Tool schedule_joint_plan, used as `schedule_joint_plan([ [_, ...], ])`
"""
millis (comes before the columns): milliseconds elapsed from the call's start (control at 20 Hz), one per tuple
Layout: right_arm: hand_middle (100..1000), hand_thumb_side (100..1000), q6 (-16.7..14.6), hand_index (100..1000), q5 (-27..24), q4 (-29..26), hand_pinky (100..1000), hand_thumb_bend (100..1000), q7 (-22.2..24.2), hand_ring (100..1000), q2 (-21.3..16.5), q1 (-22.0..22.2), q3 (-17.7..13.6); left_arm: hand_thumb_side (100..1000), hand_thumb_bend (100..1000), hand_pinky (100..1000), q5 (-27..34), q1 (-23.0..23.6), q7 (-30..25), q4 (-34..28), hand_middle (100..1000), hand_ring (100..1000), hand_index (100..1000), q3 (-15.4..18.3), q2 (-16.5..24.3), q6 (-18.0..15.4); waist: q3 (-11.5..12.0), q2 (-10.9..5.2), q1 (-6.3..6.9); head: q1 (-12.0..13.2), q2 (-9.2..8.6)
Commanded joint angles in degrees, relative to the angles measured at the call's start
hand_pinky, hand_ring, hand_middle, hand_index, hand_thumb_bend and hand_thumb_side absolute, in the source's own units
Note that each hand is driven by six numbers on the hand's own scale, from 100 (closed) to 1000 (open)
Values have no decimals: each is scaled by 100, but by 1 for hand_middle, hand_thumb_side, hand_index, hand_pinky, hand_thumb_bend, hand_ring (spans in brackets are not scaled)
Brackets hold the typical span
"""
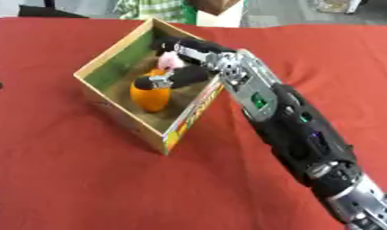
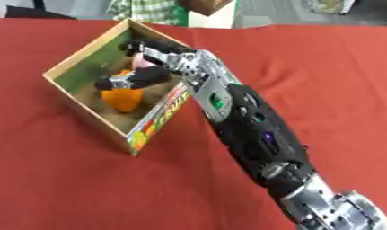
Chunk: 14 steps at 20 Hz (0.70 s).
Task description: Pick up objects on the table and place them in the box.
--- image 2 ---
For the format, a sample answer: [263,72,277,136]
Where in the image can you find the tan cardboard box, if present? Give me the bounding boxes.
[42,18,197,157]

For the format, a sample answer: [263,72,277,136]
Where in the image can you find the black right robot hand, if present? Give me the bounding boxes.
[93,39,199,92]

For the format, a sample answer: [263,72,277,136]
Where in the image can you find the orange toy fruit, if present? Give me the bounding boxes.
[99,69,146,113]

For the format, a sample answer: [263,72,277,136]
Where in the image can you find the person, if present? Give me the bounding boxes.
[106,0,190,27]

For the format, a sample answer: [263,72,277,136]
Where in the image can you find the black bag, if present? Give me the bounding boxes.
[4,0,77,20]

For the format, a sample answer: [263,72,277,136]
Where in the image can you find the pink toy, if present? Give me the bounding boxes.
[130,53,157,70]

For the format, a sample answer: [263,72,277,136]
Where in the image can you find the brown and white box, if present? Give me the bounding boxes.
[179,0,241,30]

